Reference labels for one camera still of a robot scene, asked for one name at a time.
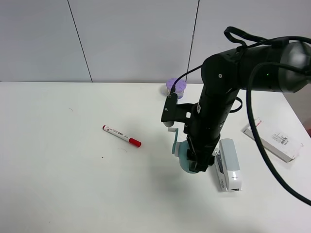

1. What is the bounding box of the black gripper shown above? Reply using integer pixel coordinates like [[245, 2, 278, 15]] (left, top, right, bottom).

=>
[[184, 103, 228, 172]]

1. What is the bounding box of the teal pencil sharpener with crank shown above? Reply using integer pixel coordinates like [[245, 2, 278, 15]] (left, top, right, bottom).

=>
[[168, 127, 195, 174]]

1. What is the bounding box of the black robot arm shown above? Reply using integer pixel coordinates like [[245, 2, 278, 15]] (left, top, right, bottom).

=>
[[185, 36, 311, 173]]

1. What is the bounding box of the white grey stapler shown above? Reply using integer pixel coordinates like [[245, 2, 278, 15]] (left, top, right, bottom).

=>
[[213, 138, 242, 192]]

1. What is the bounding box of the purple lidded small jar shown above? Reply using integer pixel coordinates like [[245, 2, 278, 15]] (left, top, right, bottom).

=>
[[166, 78, 187, 99]]

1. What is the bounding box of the white flat cardboard box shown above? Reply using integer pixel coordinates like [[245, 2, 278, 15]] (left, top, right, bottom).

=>
[[255, 117, 303, 163]]

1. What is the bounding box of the red white marker pen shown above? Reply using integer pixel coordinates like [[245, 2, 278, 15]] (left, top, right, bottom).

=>
[[102, 125, 142, 148]]

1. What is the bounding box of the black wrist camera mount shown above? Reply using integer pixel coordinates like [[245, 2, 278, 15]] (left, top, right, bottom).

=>
[[161, 93, 197, 127]]

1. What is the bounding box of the black cable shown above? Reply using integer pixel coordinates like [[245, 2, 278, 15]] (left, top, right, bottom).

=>
[[170, 26, 311, 206]]

